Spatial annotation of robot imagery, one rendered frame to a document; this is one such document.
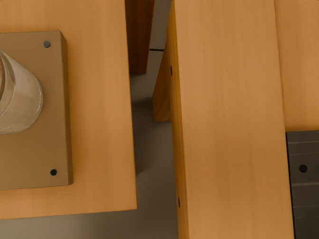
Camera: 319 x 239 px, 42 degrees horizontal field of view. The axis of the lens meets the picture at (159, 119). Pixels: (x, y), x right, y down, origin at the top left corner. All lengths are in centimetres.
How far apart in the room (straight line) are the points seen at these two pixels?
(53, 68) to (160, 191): 94
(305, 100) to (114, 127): 27
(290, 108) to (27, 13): 40
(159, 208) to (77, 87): 91
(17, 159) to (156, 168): 92
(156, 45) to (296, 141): 99
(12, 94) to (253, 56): 32
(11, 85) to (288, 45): 38
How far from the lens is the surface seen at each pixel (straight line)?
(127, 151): 60
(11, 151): 58
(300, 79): 62
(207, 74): 57
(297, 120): 61
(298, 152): 59
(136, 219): 146
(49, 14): 64
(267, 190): 57
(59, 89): 57
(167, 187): 145
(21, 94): 46
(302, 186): 59
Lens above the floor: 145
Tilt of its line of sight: 83 degrees down
